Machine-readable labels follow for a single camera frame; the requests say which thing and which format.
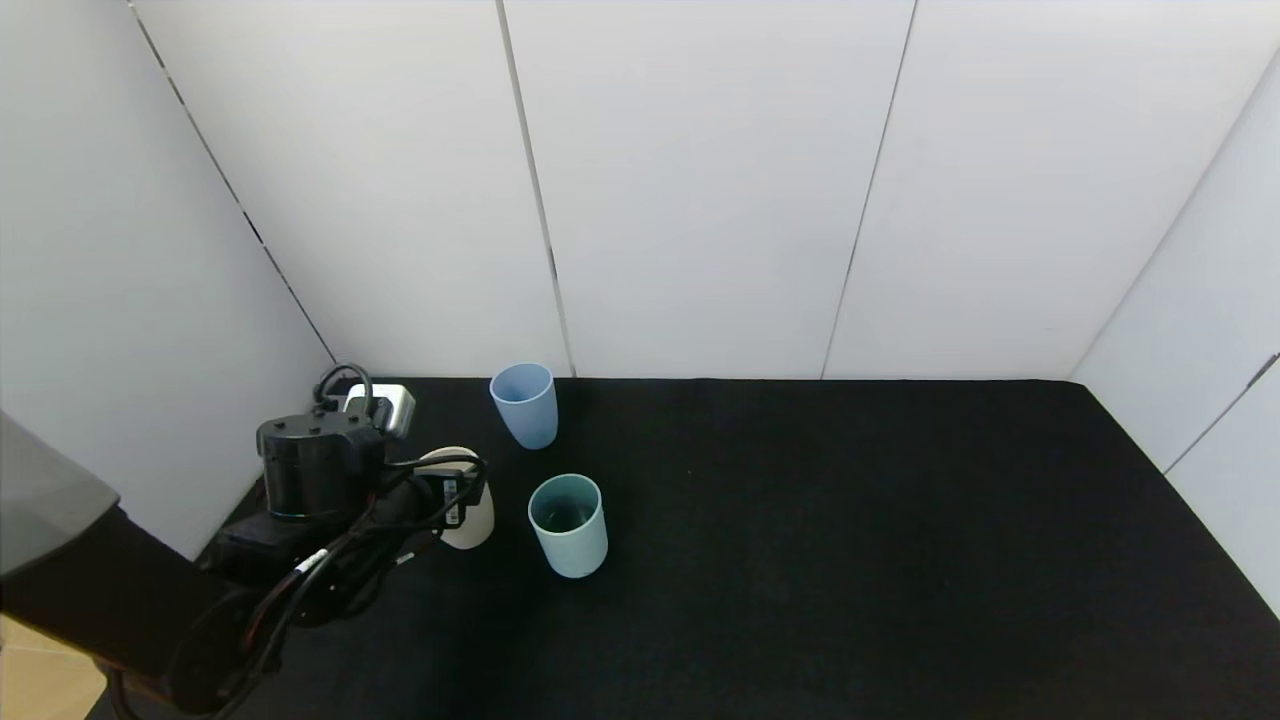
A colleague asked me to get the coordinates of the beige plastic cup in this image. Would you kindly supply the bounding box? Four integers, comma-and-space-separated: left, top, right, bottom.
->
413, 446, 497, 552

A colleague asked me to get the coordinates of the light blue plastic cup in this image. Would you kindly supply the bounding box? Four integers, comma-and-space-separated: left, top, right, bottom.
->
489, 362, 559, 451

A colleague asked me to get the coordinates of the teal plastic cup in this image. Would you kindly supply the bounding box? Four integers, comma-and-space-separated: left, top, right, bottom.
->
527, 473, 608, 579

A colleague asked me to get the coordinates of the black table cloth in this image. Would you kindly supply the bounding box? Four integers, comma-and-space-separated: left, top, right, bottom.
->
85, 377, 1280, 720

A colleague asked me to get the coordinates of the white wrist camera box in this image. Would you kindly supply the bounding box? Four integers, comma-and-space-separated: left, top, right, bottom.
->
343, 384, 417, 441

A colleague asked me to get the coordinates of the black looped camera cable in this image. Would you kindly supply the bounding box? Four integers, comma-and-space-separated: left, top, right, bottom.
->
314, 362, 377, 413

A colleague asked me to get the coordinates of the black cable with white tag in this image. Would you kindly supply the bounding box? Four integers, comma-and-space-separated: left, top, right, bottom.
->
105, 453, 490, 720

